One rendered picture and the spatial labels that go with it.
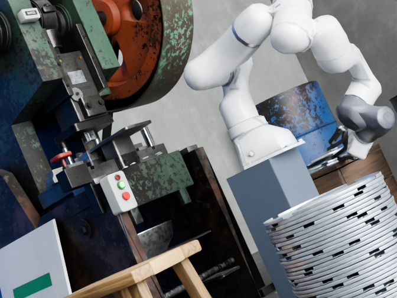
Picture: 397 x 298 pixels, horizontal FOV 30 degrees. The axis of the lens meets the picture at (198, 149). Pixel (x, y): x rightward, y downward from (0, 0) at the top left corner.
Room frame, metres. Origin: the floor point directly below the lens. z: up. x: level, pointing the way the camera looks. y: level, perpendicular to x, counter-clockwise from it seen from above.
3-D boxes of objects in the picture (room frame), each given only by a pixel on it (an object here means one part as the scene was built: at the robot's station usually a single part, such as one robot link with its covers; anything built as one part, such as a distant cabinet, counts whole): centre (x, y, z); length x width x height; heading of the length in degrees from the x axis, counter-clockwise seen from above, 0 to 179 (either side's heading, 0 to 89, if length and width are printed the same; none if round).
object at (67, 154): (2.49, 0.44, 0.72); 0.07 x 0.06 x 0.08; 47
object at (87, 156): (2.89, 0.38, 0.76); 0.15 x 0.09 x 0.05; 137
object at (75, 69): (2.86, 0.35, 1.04); 0.17 x 0.15 x 0.30; 47
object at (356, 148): (2.44, -0.50, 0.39); 0.13 x 0.05 x 0.12; 113
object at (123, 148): (2.77, 0.25, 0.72); 0.25 x 0.14 x 0.14; 47
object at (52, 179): (2.77, 0.50, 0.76); 0.17 x 0.06 x 0.10; 137
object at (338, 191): (1.69, -0.21, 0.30); 0.29 x 0.29 x 0.01
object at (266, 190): (2.35, -0.17, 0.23); 0.18 x 0.18 x 0.45; 52
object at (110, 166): (2.89, 0.38, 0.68); 0.45 x 0.30 x 0.06; 137
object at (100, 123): (2.89, 0.38, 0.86); 0.20 x 0.16 x 0.05; 137
